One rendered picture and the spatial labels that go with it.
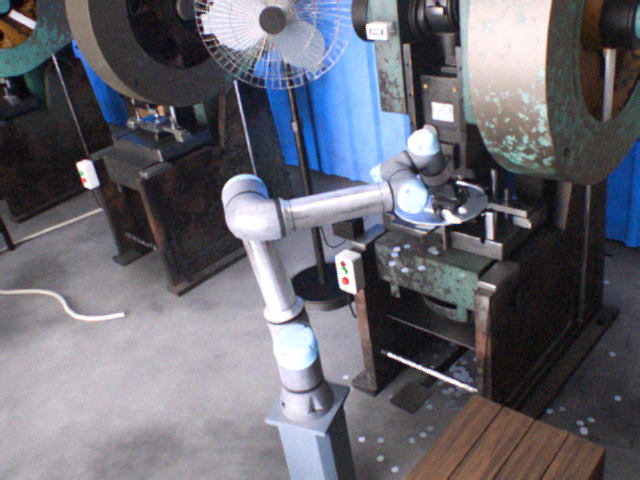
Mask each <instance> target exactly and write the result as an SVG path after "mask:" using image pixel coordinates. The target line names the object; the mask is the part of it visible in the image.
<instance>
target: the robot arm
mask: <svg viewBox="0 0 640 480"><path fill-rule="evenodd" d="M420 173H421V174H422V177H423V180H424V181H423V182H422V181H420V180H418V179H417V177H416V176H417V174H420ZM370 176H371V178H373V180H374V182H375V183H371V184H366V185H361V186H355V187H350V188H345V189H339V191H334V192H329V193H323V194H318V195H313V196H307V197H302V198H297V199H291V200H286V201H285V200H283V199H281V198H275V199H269V196H268V191H267V187H266V185H265V184H264V183H263V181H262V180H260V179H258V178H257V177H255V176H252V175H240V176H237V177H234V178H233V179H231V180H230V181H228V182H227V183H226V184H225V186H224V188H223V194H222V201H223V204H224V212H225V220H226V224H227V226H228V228H230V230H231V231H232V232H233V233H234V234H235V236H237V237H239V239H242V241H243V244H244V247H246V249H247V252H248V256H249V258H250V261H251V264H252V267H253V269H254V273H255V276H256V278H257V281H258V284H259V288H260V290H262V293H263V296H264V299H265V302H266V305H267V307H266V308H265V311H264V314H265V318H266V321H267V323H268V326H269V329H270V332H271V336H272V340H273V345H274V346H273V350H274V355H275V357H276V360H278V366H279V370H280V374H281V379H282V384H283V388H282V394H281V407H282V410H283V413H284V415H285V416H286V417H287V418H289V419H291V420H294V421H298V422H310V421H314V420H317V419H320V418H321V417H323V416H326V415H327V414H328V413H329V412H330V410H331V408H332V407H333V404H334V394H333V390H332V388H331V386H330V385H329V384H328V382H327V379H326V378H325V376H323V371H322V366H321V360H320V355H319V345H318V340H317V338H316V336H315V334H314V331H313V329H312V326H311V322H310V316H308V313H307V311H306V309H305V306H304V304H303V300H302V299H301V298H300V297H299V296H296V294H295V291H294V288H292V284H291V281H290V278H289V275H288V272H287V270H286V266H285V263H284V260H283V257H282V253H281V250H280V247H279V244H278V241H276V239H282V237H287V236H288V235H289V234H290V232H292V231H297V230H302V229H306V228H312V227H317V226H322V225H327V224H332V223H337V221H343V220H348V219H352V218H358V217H363V216H368V215H373V214H378V213H383V212H389V211H393V210H398V209H401V210H403V211H405V212H408V213H417V212H420V211H422V210H423V209H424V208H425V207H426V205H427V203H428V199H429V196H430V195H432V196H431V199H430V203H431V207H432V211H433V214H434V216H436V217H437V218H438V219H440V220H442V221H444V223H446V224H449V225H454V224H455V223H458V224H460V223H461V220H460V219H459V218H457V217H456V215H457V216H459V214H465V213H467V210H465V209H463V208H461V207H462V204H465V203H467V201H468V198H467V197H469V198H470V195H469V192H468V188H467V186H465V185H463V184H458V183H457V181H458V180H459V179H458V176H454V174H450V170H449V167H448V165H447V162H446V158H445V156H444V153H443V151H442V148H441V144H440V141H439V140H438V138H437V136H436V134H434V133H433V132H432V131H430V130H420V131H416V132H415V133H413V134H412V136H411V137H409V139H408V148H406V149H405V150H402V151H401V152H399V153H397V154H396V155H394V156H392V157H390V158H389V160H386V161H384V162H383V163H380V164H379V165H378V166H376V167H375V168H373V169H371V170H370ZM464 188H465V190H467V194H465V193H464Z"/></svg>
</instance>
